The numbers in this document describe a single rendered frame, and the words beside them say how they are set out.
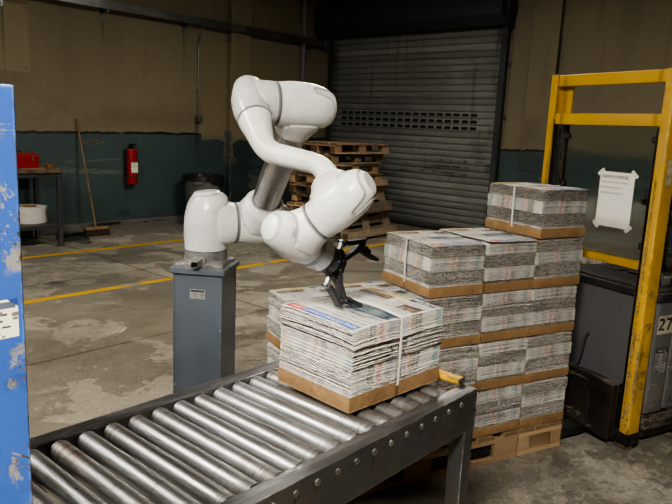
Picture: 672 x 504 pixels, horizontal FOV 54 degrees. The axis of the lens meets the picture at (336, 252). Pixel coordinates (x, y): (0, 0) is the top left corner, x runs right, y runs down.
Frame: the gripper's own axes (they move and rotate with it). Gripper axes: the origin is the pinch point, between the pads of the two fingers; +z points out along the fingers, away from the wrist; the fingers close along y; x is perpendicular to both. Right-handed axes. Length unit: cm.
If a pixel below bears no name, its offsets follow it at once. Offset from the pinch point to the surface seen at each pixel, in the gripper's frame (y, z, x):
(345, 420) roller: 37.1, -4.9, 13.2
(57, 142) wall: -119, 222, -708
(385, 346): 15.9, -0.1, 14.1
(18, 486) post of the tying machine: 49, -104, 46
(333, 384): 29.8, -6.2, 6.8
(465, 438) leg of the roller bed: 31, 35, 26
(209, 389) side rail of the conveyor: 43, -18, -24
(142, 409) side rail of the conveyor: 52, -36, -25
